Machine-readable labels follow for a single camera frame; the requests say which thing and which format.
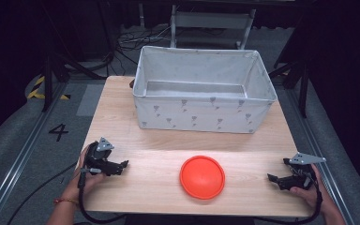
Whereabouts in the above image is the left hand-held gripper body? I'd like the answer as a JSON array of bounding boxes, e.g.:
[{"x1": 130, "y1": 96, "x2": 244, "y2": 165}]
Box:
[{"x1": 83, "y1": 136, "x2": 122, "y2": 177}]

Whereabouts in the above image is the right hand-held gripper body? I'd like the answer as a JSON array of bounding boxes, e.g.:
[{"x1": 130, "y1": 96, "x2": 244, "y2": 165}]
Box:
[{"x1": 282, "y1": 152, "x2": 327, "y2": 191}]

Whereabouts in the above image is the orange round plastic plate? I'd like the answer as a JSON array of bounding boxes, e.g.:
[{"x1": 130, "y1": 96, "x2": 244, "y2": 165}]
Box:
[{"x1": 179, "y1": 155, "x2": 226, "y2": 201}]

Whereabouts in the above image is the white fabric storage box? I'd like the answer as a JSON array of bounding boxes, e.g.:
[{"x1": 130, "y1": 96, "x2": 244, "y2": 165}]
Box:
[{"x1": 132, "y1": 45, "x2": 278, "y2": 135}]

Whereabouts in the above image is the person's right hand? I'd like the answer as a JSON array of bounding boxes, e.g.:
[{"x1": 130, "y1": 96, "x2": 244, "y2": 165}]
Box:
[{"x1": 289, "y1": 164, "x2": 330, "y2": 210}]

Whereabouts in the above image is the person's left hand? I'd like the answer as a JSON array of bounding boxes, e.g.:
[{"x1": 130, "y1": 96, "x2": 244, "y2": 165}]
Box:
[{"x1": 65, "y1": 143, "x2": 107, "y2": 203}]

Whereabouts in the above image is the black tripod stand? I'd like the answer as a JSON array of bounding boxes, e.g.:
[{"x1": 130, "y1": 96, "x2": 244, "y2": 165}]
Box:
[
  {"x1": 40, "y1": 0, "x2": 108, "y2": 113},
  {"x1": 267, "y1": 55, "x2": 311, "y2": 119}
]

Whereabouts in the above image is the metal floor rail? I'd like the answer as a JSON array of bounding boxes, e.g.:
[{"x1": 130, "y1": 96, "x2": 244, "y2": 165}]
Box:
[
  {"x1": 0, "y1": 82, "x2": 68, "y2": 225},
  {"x1": 284, "y1": 87, "x2": 358, "y2": 225}
]

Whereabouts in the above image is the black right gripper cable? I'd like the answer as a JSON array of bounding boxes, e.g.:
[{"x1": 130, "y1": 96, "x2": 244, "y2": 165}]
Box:
[{"x1": 252, "y1": 184, "x2": 324, "y2": 225}]

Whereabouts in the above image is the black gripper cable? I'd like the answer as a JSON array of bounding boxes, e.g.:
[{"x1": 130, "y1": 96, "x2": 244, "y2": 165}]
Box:
[
  {"x1": 77, "y1": 168, "x2": 129, "y2": 225},
  {"x1": 252, "y1": 184, "x2": 324, "y2": 225}
]

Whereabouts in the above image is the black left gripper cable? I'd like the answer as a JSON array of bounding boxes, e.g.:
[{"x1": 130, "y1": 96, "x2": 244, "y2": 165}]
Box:
[{"x1": 77, "y1": 168, "x2": 129, "y2": 225}]

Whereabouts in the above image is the red and yellow bracelet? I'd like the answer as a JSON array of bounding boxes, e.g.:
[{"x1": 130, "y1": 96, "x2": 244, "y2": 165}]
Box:
[{"x1": 52, "y1": 197, "x2": 80, "y2": 206}]

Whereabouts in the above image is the thin black floor cable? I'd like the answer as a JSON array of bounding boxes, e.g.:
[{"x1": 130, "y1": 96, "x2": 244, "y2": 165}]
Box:
[{"x1": 5, "y1": 160, "x2": 80, "y2": 225}]

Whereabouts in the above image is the bundle of floor cables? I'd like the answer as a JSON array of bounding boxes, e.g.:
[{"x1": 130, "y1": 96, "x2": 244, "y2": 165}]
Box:
[{"x1": 114, "y1": 25, "x2": 176, "y2": 65}]

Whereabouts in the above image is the grey metal frame stand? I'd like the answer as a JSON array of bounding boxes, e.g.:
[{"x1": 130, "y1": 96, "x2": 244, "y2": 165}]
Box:
[{"x1": 169, "y1": 4, "x2": 258, "y2": 51}]

